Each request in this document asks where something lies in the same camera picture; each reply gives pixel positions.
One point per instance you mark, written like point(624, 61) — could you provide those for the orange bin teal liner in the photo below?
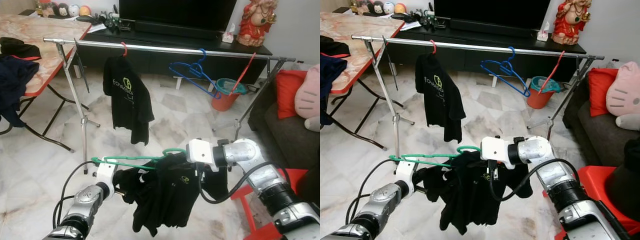
point(225, 101)
point(540, 99)

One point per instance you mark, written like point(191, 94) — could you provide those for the dark grey fabric sofa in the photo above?
point(595, 140)
point(285, 140)

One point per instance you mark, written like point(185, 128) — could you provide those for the small white figurine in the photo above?
point(228, 35)
point(542, 33)

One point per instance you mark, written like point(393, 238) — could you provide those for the dark blue garment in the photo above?
point(330, 82)
point(15, 85)

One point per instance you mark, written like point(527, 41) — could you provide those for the red cushion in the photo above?
point(599, 90)
point(286, 92)

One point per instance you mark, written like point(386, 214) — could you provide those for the blue plastic hanger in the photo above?
point(197, 72)
point(509, 70)

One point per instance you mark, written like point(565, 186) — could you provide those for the orange plush ball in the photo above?
point(85, 10)
point(400, 8)

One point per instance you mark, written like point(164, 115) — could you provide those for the marble-pattern folding table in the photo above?
point(355, 29)
point(35, 30)

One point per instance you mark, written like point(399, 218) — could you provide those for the red robed deity statue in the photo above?
point(255, 25)
point(570, 24)

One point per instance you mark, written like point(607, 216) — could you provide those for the black soundbar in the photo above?
point(495, 28)
point(180, 30)

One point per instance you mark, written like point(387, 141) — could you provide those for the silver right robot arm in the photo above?
point(270, 185)
point(565, 185)

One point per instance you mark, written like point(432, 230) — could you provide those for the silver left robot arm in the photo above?
point(80, 210)
point(375, 210)

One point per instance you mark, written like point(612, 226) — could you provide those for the green plastic hanger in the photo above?
point(130, 159)
point(425, 158)

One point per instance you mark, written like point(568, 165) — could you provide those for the red plastic stool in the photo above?
point(600, 190)
point(250, 210)

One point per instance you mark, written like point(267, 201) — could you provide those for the white plush ball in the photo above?
point(388, 7)
point(73, 10)

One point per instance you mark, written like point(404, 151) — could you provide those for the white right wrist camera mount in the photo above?
point(200, 151)
point(495, 148)

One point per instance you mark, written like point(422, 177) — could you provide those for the white paper sheets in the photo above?
point(411, 25)
point(95, 27)

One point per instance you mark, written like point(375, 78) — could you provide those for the black television stand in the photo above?
point(165, 62)
point(475, 61)

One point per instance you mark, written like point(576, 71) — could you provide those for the pink cat face cushion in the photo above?
point(309, 95)
point(625, 92)

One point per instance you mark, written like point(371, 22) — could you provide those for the red plastic hanger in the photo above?
point(553, 71)
point(243, 72)
point(124, 49)
point(434, 47)

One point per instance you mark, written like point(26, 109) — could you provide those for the silver metal clothes rack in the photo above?
point(165, 49)
point(475, 47)

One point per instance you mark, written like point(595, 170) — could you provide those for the red lidded jar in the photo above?
point(45, 3)

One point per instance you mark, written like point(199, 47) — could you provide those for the black printed t-shirt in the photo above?
point(465, 195)
point(165, 195)
point(440, 97)
point(125, 100)

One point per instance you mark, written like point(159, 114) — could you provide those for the black flat television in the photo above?
point(177, 12)
point(492, 11)

